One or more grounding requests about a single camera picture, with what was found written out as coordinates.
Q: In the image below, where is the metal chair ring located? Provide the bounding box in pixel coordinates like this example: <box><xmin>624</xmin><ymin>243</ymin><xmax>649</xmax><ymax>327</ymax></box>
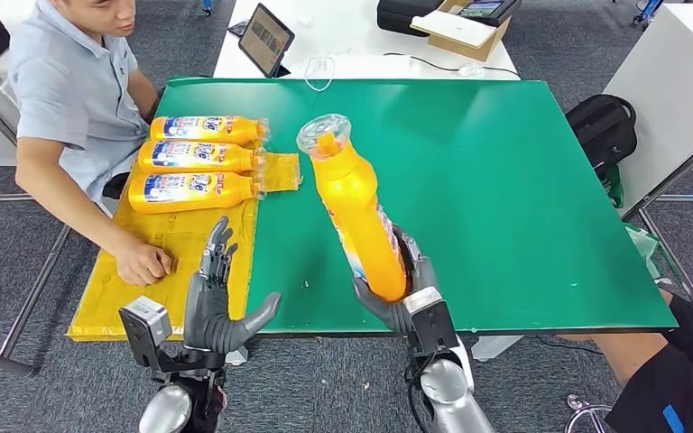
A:
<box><xmin>564</xmin><ymin>394</ymin><xmax>614</xmax><ymax>433</ymax></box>

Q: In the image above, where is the yellow taped cardboard sheet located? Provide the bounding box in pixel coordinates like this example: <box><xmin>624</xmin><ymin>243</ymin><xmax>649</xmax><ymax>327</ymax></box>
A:
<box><xmin>66</xmin><ymin>143</ymin><xmax>303</xmax><ymax>343</ymax></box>

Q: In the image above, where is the green bag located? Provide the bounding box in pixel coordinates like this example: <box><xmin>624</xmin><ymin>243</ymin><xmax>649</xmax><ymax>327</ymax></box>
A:
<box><xmin>601</xmin><ymin>164</ymin><xmax>626</xmax><ymax>210</ymax></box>

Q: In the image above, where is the black tablet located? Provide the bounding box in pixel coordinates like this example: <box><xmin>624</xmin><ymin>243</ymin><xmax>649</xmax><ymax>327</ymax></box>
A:
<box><xmin>237</xmin><ymin>2</ymin><xmax>296</xmax><ymax>78</ymax></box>

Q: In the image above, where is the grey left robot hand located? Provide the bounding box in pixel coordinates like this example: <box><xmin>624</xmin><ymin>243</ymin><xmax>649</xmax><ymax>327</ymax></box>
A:
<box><xmin>183</xmin><ymin>216</ymin><xmax>283</xmax><ymax>355</ymax></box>

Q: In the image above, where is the cardboard box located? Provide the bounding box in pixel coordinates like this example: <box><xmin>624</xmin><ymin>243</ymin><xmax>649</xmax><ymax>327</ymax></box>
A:
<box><xmin>409</xmin><ymin>0</ymin><xmax>513</xmax><ymax>63</ymax></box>

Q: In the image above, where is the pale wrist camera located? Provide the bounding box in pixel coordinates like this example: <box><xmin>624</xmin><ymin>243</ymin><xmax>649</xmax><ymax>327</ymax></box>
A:
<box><xmin>402</xmin><ymin>286</ymin><xmax>461</xmax><ymax>358</ymax></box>
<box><xmin>119</xmin><ymin>295</ymin><xmax>174</xmax><ymax>369</ymax></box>

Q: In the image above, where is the black backpack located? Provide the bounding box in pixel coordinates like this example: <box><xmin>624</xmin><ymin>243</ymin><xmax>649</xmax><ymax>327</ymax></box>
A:
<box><xmin>564</xmin><ymin>94</ymin><xmax>639</xmax><ymax>180</ymax></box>

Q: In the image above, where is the black terminal with screen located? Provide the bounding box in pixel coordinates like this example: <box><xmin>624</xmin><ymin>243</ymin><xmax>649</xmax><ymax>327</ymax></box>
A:
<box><xmin>457</xmin><ymin>0</ymin><xmax>522</xmax><ymax>29</ymax></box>

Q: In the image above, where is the white looped cable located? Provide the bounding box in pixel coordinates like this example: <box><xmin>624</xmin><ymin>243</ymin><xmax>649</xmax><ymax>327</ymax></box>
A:
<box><xmin>303</xmin><ymin>54</ymin><xmax>337</xmax><ymax>93</ymax></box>

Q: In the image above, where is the black case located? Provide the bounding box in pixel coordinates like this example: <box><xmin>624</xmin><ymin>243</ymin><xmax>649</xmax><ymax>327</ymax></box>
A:
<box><xmin>376</xmin><ymin>0</ymin><xmax>445</xmax><ymax>38</ymax></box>

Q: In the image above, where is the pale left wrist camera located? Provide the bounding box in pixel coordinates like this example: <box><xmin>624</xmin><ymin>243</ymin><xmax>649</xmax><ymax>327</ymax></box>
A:
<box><xmin>119</xmin><ymin>295</ymin><xmax>174</xmax><ymax>369</ymax></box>

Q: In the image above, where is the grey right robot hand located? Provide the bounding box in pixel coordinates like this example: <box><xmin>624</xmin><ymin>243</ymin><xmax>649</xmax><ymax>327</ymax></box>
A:
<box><xmin>352</xmin><ymin>226</ymin><xmax>443</xmax><ymax>336</ymax></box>

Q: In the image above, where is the orange detergent bottle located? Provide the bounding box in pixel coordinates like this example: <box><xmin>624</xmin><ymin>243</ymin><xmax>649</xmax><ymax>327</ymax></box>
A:
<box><xmin>137</xmin><ymin>139</ymin><xmax>267</xmax><ymax>175</ymax></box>
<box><xmin>149</xmin><ymin>115</ymin><xmax>271</xmax><ymax>146</ymax></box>
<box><xmin>127</xmin><ymin>171</ymin><xmax>267</xmax><ymax>215</ymax></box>
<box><xmin>296</xmin><ymin>113</ymin><xmax>411</xmax><ymax>303</ymax></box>

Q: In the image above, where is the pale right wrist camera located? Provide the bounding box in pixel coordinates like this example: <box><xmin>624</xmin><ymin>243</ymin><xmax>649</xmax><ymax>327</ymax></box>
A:
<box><xmin>402</xmin><ymin>286</ymin><xmax>461</xmax><ymax>358</ymax></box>

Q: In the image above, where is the person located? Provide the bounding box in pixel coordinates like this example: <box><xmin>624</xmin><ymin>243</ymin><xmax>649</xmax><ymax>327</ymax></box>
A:
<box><xmin>6</xmin><ymin>0</ymin><xmax>174</xmax><ymax>288</ymax></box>
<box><xmin>559</xmin><ymin>274</ymin><xmax>693</xmax><ymax>433</ymax></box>

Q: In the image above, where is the white flat sheet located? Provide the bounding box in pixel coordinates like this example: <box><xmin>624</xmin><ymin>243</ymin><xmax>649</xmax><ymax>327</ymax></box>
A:
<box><xmin>409</xmin><ymin>10</ymin><xmax>497</xmax><ymax>49</ymax></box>

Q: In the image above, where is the black floor cable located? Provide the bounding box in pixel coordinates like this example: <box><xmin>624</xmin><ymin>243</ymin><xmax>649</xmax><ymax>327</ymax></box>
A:
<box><xmin>534</xmin><ymin>334</ymin><xmax>605</xmax><ymax>358</ymax></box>

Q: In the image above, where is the blue cart frame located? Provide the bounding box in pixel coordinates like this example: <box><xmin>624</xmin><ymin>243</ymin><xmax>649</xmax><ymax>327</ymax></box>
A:
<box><xmin>632</xmin><ymin>0</ymin><xmax>666</xmax><ymax>26</ymax></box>

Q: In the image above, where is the person's right hand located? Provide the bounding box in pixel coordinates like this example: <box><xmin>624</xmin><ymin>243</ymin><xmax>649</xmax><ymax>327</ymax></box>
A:
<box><xmin>113</xmin><ymin>238</ymin><xmax>174</xmax><ymax>288</ymax></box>

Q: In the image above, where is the metal desk frame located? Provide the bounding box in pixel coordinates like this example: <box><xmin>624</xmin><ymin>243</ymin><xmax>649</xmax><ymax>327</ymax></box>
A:
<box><xmin>620</xmin><ymin>122</ymin><xmax>693</xmax><ymax>312</ymax></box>

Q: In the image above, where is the black desk cable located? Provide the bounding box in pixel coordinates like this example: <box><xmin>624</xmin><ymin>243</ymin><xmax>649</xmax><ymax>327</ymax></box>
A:
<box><xmin>382</xmin><ymin>51</ymin><xmax>521</xmax><ymax>78</ymax></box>

